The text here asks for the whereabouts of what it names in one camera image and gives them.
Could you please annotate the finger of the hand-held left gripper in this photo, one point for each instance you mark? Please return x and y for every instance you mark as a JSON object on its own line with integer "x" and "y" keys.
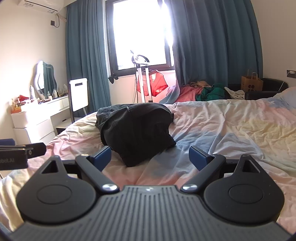
{"x": 7, "y": 141}
{"x": 34, "y": 149}

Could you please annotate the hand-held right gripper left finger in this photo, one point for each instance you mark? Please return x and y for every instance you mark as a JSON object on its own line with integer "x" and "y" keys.
{"x": 104, "y": 157}

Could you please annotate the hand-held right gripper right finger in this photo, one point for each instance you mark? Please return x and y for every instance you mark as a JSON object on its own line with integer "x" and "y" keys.
{"x": 196, "y": 157}

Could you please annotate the black pants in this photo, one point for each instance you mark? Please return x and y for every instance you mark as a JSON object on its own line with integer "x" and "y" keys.
{"x": 136, "y": 129}

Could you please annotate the white dressing table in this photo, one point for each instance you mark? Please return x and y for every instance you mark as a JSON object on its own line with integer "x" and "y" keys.
{"x": 34, "y": 120}

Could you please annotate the pastel bedsheet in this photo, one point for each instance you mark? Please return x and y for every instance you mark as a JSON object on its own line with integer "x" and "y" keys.
{"x": 231, "y": 129}

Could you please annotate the white bottle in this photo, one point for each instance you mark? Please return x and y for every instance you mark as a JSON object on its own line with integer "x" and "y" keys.
{"x": 32, "y": 92}

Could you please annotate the row of cosmetic bottles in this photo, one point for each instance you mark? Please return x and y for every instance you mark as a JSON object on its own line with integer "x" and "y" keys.
{"x": 55, "y": 93}

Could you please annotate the pink garment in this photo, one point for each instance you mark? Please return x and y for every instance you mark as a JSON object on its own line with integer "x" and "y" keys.
{"x": 188, "y": 92}

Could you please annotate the green garment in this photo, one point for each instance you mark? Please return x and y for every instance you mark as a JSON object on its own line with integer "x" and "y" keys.
{"x": 215, "y": 92}

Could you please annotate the white chair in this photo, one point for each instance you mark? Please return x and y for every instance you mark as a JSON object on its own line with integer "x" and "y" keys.
{"x": 78, "y": 92}

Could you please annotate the wavy lit mirror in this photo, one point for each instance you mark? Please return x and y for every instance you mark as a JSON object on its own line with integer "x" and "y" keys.
{"x": 46, "y": 78}

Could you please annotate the beige garment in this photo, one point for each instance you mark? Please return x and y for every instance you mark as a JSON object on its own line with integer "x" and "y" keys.
{"x": 203, "y": 83}

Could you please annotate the red garment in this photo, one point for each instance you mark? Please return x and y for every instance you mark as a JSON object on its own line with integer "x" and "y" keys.
{"x": 157, "y": 85}

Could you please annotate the brown paper bag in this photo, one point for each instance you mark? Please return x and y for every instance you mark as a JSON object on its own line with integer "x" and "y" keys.
{"x": 251, "y": 84}

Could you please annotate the teal curtain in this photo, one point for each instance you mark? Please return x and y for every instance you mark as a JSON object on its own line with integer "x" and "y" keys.
{"x": 85, "y": 58}
{"x": 215, "y": 41}

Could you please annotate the white garment steamer stand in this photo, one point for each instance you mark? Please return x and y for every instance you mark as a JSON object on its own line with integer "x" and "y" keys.
{"x": 140, "y": 59}

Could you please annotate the black armchair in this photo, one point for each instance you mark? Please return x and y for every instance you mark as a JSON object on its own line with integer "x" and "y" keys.
{"x": 272, "y": 84}

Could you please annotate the black framed window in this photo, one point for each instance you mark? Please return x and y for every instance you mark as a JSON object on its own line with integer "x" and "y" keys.
{"x": 138, "y": 30}

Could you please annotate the white air conditioner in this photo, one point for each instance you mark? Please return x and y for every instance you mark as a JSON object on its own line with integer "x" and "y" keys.
{"x": 39, "y": 5}

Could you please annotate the white wall socket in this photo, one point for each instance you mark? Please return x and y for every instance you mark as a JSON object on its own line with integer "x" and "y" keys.
{"x": 291, "y": 72}

